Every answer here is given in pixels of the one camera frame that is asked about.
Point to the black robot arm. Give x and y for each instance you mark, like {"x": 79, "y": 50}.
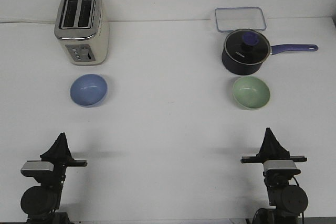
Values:
{"x": 41, "y": 202}
{"x": 288, "y": 199}

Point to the clear blue-rimmed container lid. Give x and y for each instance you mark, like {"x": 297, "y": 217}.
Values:
{"x": 233, "y": 18}

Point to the cream and steel toaster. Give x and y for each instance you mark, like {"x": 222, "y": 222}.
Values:
{"x": 83, "y": 31}

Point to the glass pot lid blue knob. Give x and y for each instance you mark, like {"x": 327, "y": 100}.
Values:
{"x": 247, "y": 46}

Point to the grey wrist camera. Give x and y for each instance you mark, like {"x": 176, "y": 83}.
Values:
{"x": 286, "y": 167}
{"x": 36, "y": 168}

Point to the green bowl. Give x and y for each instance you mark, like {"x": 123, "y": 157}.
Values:
{"x": 251, "y": 93}

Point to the blue bowl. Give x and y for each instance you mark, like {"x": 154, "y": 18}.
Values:
{"x": 89, "y": 90}

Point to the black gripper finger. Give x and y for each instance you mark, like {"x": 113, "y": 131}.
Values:
{"x": 264, "y": 149}
{"x": 67, "y": 152}
{"x": 275, "y": 147}
{"x": 56, "y": 151}

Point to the dark blue saucepan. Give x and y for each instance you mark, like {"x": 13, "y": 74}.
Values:
{"x": 244, "y": 70}

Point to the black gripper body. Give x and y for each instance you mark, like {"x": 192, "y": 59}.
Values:
{"x": 256, "y": 159}
{"x": 59, "y": 172}

